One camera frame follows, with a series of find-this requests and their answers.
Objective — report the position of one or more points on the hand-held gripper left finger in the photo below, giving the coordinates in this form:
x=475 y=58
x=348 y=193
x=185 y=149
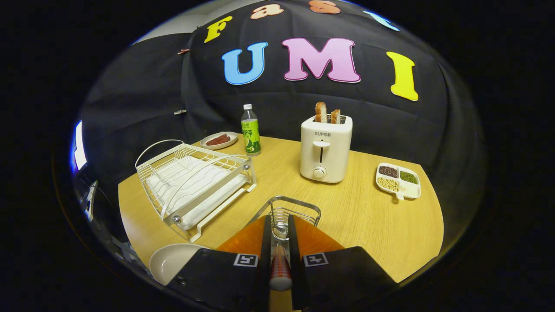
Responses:
x=264 y=268

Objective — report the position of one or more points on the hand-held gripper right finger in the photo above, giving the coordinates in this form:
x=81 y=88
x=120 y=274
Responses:
x=295 y=268

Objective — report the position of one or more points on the white plate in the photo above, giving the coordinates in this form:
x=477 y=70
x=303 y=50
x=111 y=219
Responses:
x=171 y=262

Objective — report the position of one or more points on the white divided dish with beans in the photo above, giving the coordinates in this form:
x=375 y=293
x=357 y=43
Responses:
x=396 y=177

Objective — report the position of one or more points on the small beige plate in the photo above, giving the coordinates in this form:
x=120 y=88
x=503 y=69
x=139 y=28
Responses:
x=232 y=136

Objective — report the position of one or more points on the white toaster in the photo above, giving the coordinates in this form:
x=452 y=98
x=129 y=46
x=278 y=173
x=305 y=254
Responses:
x=334 y=160

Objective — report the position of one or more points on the green label drink bottle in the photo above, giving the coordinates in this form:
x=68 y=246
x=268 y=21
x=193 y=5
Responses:
x=251 y=136

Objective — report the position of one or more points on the red meat slice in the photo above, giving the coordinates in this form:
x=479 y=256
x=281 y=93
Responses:
x=224 y=140
x=214 y=139

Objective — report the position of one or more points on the toast slice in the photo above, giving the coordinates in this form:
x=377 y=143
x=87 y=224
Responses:
x=321 y=112
x=335 y=117

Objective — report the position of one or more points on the black backdrop cloth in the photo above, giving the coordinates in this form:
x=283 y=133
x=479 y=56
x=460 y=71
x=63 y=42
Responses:
x=303 y=99

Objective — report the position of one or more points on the bright screen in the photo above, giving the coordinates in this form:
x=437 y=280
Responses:
x=79 y=145

